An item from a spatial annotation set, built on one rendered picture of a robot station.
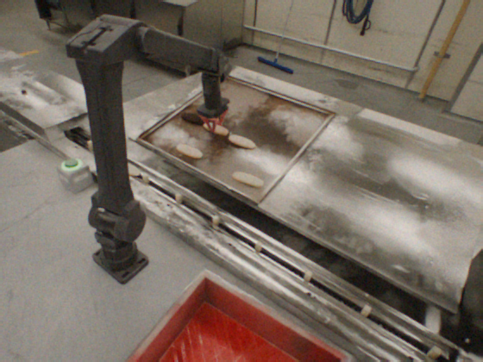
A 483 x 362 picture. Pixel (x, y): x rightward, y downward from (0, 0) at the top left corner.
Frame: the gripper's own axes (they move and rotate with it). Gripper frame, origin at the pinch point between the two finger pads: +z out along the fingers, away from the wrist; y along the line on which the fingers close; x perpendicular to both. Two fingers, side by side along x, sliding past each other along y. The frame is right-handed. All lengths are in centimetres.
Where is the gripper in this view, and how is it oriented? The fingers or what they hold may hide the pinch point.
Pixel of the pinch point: (215, 127)
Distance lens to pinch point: 111.7
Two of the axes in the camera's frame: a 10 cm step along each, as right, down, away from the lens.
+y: -5.6, 6.4, -5.3
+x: 8.3, 4.0, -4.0
